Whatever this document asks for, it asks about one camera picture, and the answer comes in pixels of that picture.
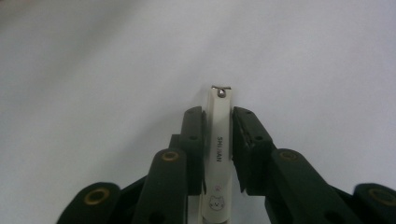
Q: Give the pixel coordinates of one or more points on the white nail clipper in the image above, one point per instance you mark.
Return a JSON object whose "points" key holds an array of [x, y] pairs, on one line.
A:
{"points": [[218, 149]]}

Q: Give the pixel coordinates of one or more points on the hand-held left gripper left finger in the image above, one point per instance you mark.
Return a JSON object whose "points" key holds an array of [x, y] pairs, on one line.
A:
{"points": [[193, 149]]}

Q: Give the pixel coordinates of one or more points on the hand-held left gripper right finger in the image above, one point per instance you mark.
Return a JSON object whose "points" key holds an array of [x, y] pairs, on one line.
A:
{"points": [[252, 149]]}

